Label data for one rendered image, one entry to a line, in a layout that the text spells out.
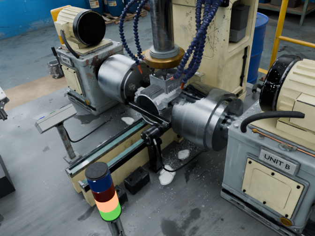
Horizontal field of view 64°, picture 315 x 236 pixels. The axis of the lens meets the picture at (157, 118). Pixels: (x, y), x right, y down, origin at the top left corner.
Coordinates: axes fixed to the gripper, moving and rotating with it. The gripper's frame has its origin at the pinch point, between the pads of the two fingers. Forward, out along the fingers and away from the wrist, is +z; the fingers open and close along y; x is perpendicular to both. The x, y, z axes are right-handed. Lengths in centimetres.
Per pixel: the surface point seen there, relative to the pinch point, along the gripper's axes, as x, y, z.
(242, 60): -35, 103, 34
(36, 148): 32.1, 7.7, 16.7
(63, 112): -3.5, 20.2, 10.7
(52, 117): -3.5, 14.9, 10.6
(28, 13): 438, 200, -261
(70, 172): -9.1, 7.5, 33.8
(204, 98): -47, 55, 36
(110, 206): -48, 4, 44
